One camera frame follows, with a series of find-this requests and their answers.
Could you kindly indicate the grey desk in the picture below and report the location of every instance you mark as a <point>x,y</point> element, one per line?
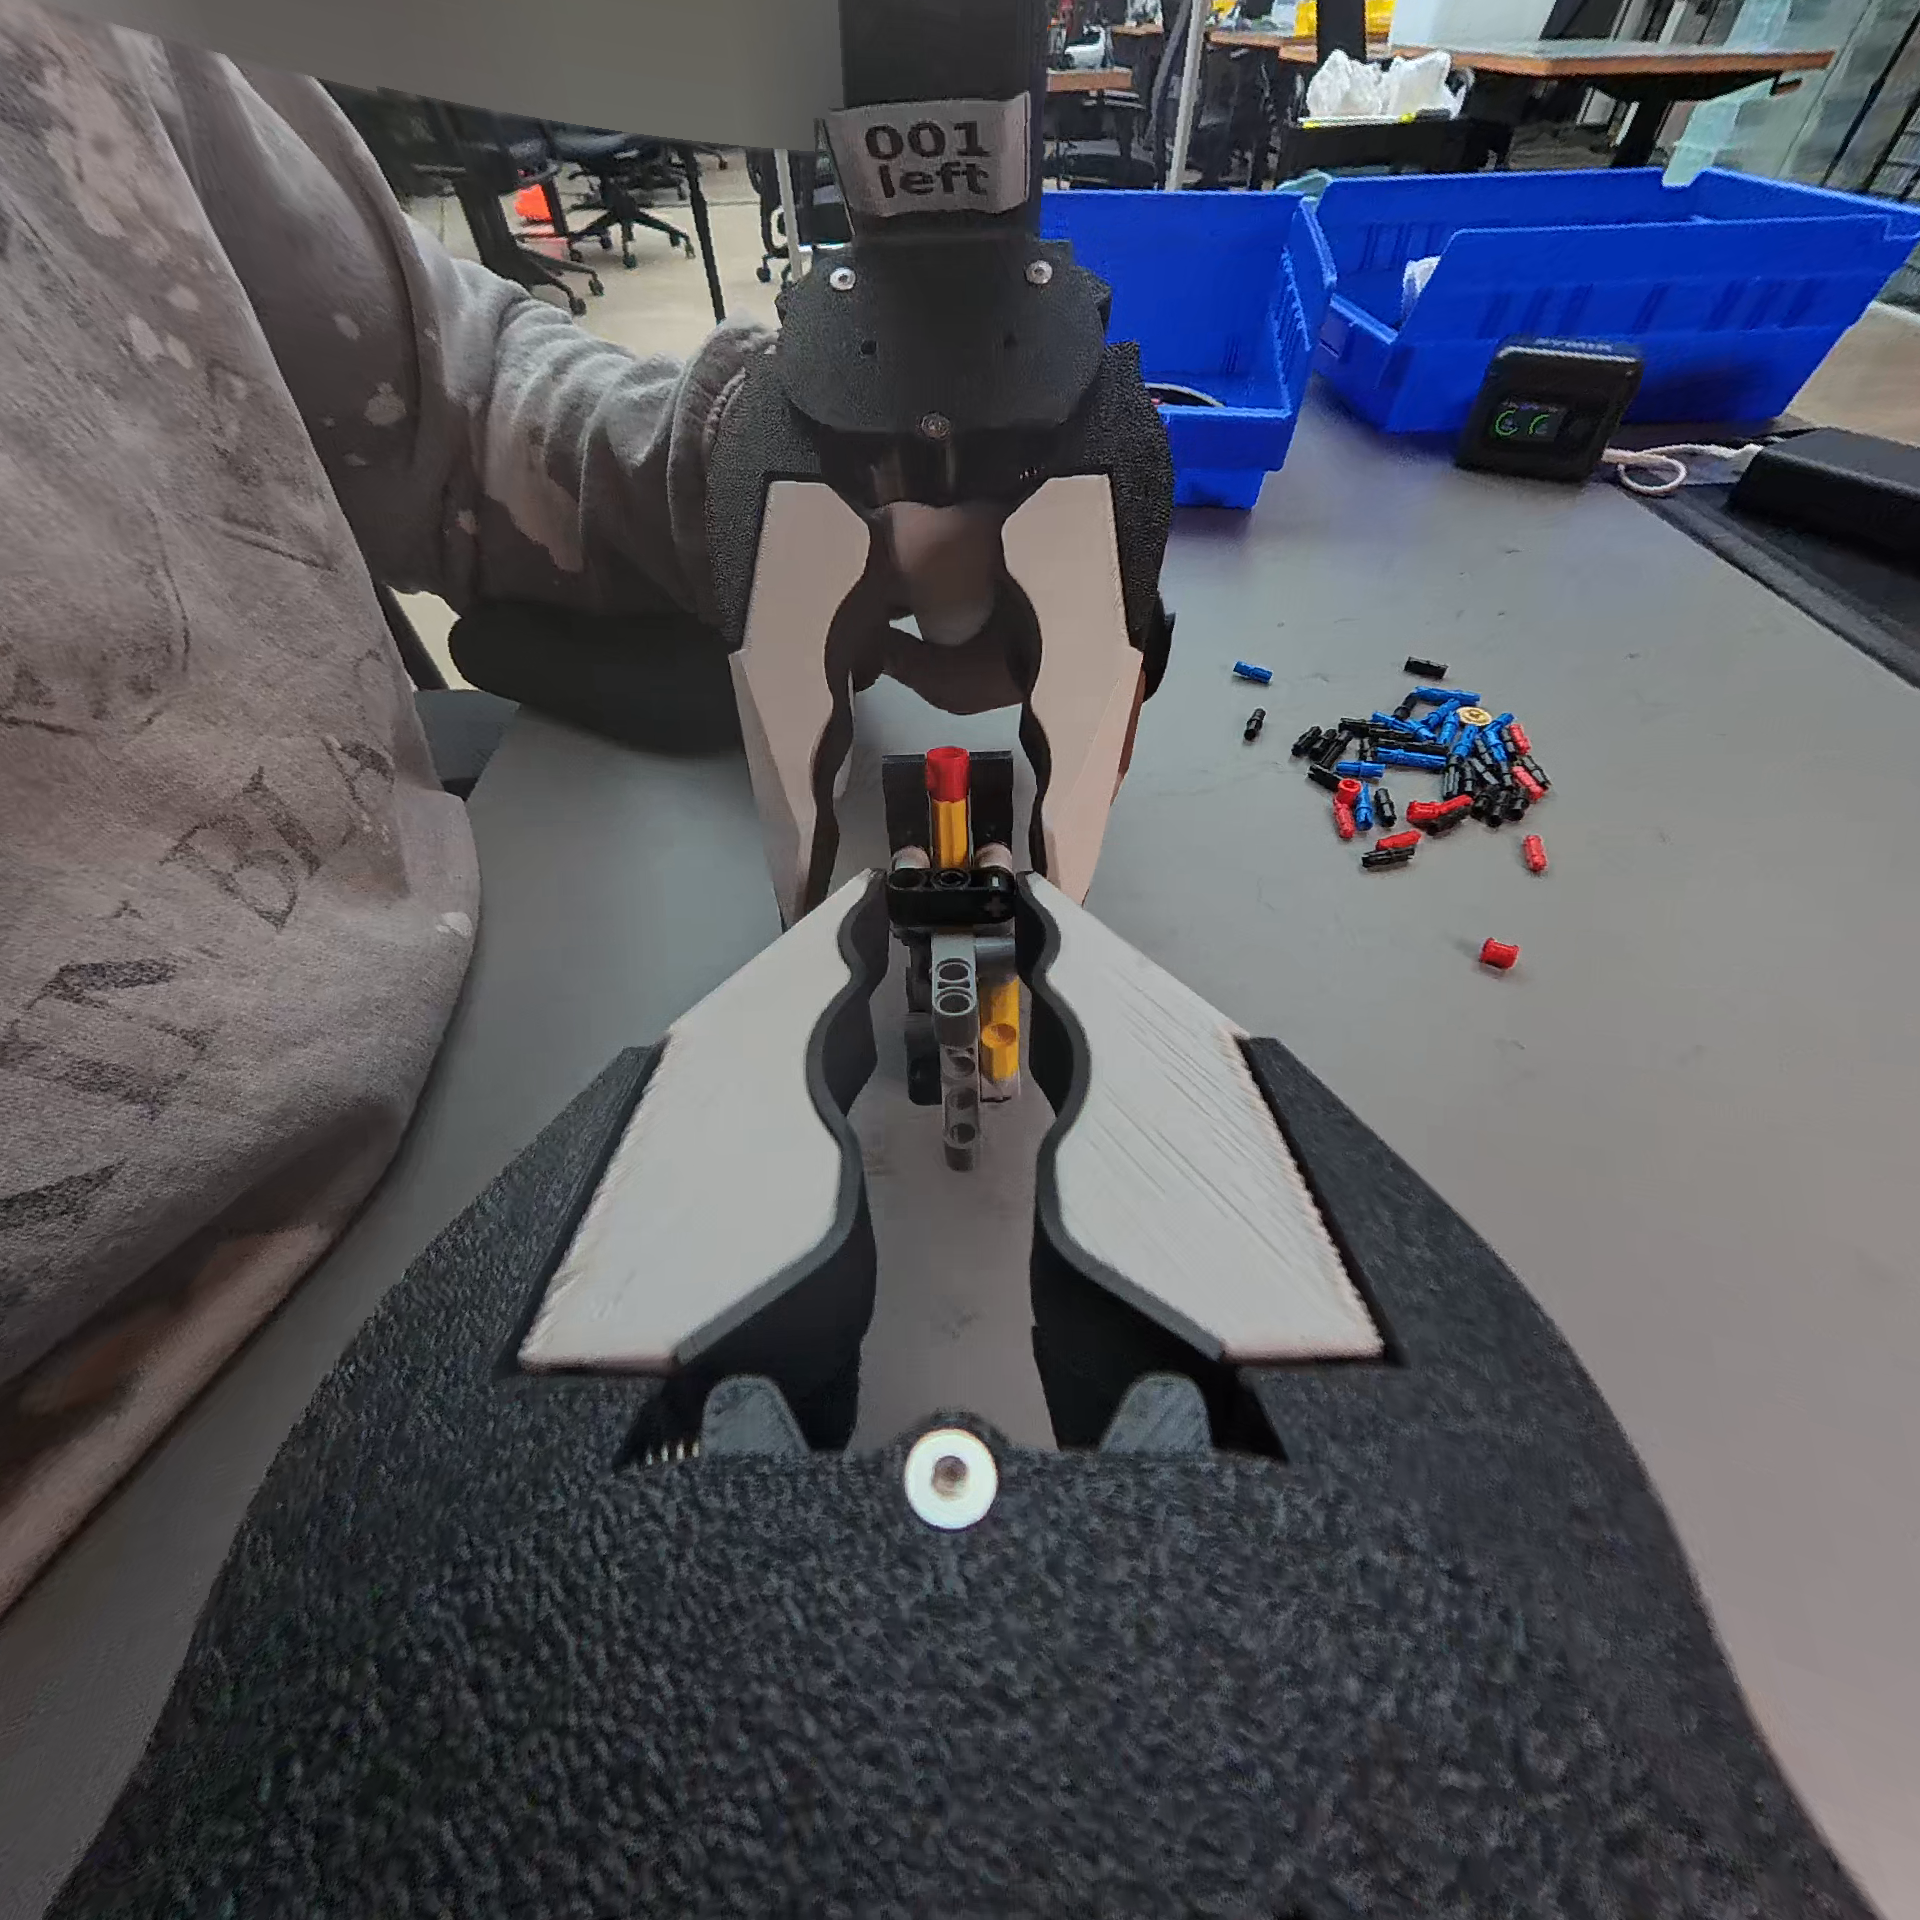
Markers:
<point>1578,1122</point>

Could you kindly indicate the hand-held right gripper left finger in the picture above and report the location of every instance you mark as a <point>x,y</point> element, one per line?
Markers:
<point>705,1183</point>

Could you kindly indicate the wooden top desk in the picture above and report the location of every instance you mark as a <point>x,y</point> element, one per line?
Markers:
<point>1621,64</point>

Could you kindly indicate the person's grey sweatshirt torso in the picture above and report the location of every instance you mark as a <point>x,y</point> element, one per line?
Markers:
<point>196,748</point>

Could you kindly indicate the black office chair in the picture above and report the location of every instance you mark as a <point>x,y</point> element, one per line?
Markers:
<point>622,181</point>

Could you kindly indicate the black power adapter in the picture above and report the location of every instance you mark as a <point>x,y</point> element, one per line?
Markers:
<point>1840,496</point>

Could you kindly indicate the person's left forearm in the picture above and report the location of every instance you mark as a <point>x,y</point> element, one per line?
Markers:
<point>586,450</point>

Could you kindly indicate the black mesh chair seat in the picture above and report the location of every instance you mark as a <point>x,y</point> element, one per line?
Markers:
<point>464,743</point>

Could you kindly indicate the black device with green display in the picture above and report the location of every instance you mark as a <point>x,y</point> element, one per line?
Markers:
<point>1547,413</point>

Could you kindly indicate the short blue storage bin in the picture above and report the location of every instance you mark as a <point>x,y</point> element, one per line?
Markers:
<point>1199,317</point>

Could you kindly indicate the pile of small connector pins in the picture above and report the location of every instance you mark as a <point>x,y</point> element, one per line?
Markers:
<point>1426,779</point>

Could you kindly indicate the white plastic bag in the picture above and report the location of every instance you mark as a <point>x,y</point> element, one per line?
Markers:
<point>1384,86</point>

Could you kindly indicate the grey toy brick assembly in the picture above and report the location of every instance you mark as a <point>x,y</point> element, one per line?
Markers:
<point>960,977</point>

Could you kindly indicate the orange cone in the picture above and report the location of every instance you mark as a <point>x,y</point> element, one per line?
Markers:
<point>537,209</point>

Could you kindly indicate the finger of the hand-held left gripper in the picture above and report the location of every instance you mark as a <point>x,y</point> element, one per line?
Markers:
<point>1089,634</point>
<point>785,634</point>

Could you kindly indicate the long blue storage bin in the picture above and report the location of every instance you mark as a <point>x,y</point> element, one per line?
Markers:
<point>1651,287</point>

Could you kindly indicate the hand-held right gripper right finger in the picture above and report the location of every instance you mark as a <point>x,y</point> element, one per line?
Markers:
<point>1199,1183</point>

